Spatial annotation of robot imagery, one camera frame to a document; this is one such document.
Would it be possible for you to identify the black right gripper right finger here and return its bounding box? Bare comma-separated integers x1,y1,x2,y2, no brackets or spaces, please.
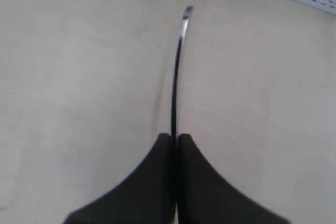
177,134,289,223

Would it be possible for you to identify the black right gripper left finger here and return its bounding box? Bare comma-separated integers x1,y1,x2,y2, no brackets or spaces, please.
64,133,175,223

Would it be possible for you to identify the silver metal fork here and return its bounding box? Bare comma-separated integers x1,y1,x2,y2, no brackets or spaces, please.
171,5,194,142

